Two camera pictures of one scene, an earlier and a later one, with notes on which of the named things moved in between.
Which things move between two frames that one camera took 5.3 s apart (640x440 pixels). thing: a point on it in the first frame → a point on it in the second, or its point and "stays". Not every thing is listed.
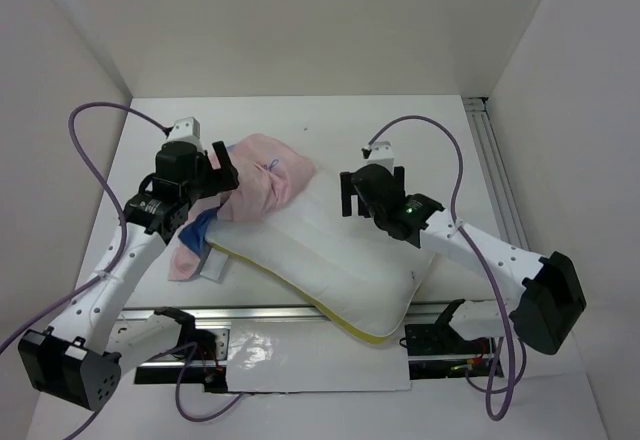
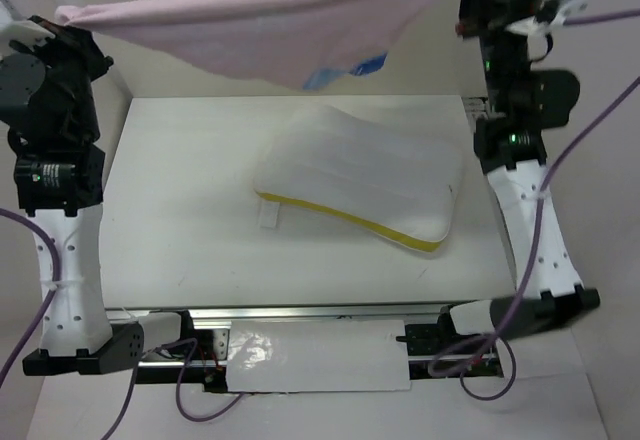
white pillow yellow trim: x=363 y=281 → x=396 y=185
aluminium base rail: x=438 y=349 stays
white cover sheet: x=301 y=356 stays
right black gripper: x=346 y=196 → x=493 y=4
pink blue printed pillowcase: x=272 y=176 → x=303 y=29
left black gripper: x=222 y=179 → x=74 y=39
